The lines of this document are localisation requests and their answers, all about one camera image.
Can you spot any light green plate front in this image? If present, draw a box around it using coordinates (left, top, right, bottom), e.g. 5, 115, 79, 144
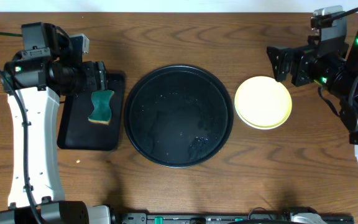
241, 118, 287, 130

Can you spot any yellow plate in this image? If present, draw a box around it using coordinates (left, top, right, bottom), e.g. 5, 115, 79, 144
234, 76, 292, 125

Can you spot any green yellow sponge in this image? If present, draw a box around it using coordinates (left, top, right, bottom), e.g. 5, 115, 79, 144
88, 90, 114, 125

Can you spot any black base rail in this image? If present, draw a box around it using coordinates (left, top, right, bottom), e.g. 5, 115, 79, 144
121, 207, 355, 224

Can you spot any rectangular black tray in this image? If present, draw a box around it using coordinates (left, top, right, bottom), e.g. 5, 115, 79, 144
57, 70, 126, 151

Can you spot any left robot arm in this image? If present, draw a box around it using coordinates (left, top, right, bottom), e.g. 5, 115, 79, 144
0, 57, 112, 223

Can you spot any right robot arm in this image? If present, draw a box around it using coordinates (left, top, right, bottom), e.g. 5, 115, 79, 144
267, 31, 358, 162

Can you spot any round black tray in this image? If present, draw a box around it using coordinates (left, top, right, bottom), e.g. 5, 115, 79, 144
124, 64, 234, 168

